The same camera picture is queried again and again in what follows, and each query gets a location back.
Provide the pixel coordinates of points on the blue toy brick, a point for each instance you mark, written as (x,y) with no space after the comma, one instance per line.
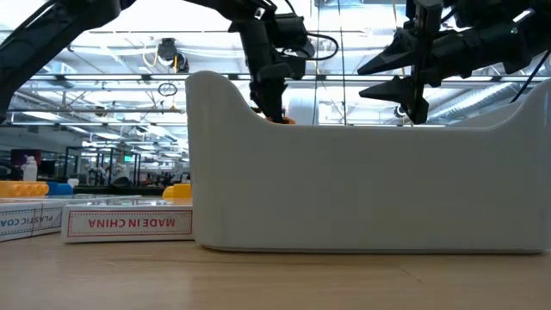
(60,189)

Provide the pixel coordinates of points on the long yellow toy brick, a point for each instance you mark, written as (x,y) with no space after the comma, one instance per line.
(23,188)

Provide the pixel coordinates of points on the dark monitor screen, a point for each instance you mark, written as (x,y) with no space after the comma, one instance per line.
(19,156)

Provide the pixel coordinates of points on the blue-printed playing card box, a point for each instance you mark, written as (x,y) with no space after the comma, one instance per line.
(26,221)

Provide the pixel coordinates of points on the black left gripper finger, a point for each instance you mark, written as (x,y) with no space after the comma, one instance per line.
(269,101)

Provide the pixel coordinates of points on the white building column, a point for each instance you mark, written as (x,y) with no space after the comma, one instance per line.
(303,107)

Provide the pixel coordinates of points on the short yellow toy brick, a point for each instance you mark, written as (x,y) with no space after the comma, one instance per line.
(181,191)

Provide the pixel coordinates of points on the black rack frame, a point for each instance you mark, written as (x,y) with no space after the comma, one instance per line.
(66,165)

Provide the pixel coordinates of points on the white plastic bin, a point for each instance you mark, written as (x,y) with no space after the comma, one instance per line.
(344,189)

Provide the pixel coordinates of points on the orange foam die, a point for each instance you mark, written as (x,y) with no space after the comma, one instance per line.
(287,121)

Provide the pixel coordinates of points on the white plastic bottle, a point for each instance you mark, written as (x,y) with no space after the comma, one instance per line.
(29,172)

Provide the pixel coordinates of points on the red-printed playing card box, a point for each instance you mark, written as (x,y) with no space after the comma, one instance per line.
(129,224)

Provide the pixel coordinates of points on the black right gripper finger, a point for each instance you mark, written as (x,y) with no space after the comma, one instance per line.
(396,53)
(400,90)

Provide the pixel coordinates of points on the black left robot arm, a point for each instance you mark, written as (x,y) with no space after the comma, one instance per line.
(39,43)

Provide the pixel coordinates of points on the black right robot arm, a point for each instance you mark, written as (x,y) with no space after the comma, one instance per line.
(508,39)

